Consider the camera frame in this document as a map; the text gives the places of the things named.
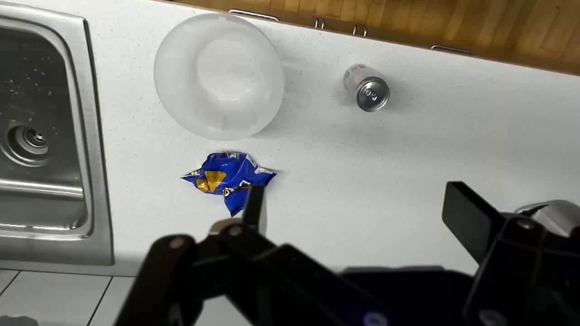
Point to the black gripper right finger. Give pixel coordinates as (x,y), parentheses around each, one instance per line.
(518,272)

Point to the blue doritos packet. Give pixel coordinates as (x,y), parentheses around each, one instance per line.
(232,172)

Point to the small metal cabinet clip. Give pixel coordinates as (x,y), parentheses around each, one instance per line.
(319,24)
(359,29)

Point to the silver soda can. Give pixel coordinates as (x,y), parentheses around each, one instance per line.
(366,89)

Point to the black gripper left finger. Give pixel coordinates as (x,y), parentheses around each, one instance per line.
(241,272)

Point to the stainless steel sink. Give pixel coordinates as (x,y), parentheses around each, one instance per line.
(41,132)

